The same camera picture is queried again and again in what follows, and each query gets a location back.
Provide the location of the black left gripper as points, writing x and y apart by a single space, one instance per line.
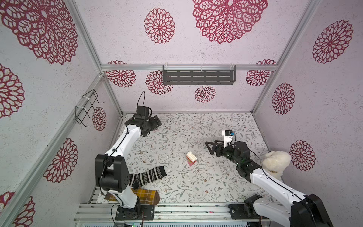
155 124

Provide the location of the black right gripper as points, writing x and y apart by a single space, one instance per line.
220 149

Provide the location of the yellow brown plaid sock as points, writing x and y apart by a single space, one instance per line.
150 197

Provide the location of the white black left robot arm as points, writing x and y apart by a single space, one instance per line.
111 171

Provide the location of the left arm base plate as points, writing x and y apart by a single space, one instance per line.
140 212

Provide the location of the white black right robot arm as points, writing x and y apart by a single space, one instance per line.
293 209

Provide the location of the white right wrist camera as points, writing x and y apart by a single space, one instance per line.
228 137

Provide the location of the cream lego plate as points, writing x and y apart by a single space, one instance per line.
191 156

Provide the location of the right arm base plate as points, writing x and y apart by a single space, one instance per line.
242 211

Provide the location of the white plush toy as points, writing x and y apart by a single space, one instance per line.
275 162

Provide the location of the black wire wall rack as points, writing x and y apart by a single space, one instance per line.
82 112

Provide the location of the dark grey wall shelf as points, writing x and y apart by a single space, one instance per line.
195 77

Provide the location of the black white striped sock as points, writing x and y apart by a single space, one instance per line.
136 181

